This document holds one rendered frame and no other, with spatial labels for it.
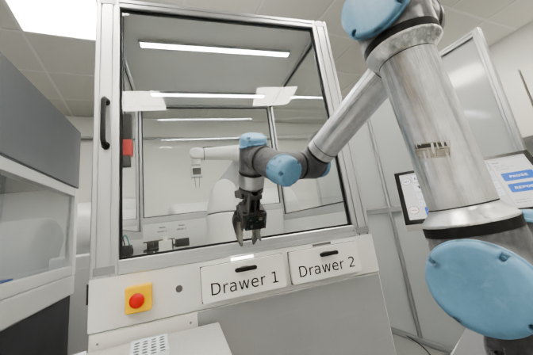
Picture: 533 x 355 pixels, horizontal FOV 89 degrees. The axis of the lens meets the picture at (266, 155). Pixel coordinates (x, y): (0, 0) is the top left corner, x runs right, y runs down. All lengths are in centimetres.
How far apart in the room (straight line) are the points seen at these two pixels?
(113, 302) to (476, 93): 217
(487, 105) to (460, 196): 175
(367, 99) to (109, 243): 86
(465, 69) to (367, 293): 160
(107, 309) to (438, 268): 89
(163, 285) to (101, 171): 43
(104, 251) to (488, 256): 95
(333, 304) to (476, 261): 81
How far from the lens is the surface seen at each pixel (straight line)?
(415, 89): 45
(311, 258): 109
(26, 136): 152
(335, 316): 118
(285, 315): 110
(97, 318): 105
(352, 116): 66
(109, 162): 106
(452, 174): 43
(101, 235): 103
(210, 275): 100
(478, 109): 219
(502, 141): 212
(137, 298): 95
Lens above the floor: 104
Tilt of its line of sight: 14 degrees up
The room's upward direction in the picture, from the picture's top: 8 degrees counter-clockwise
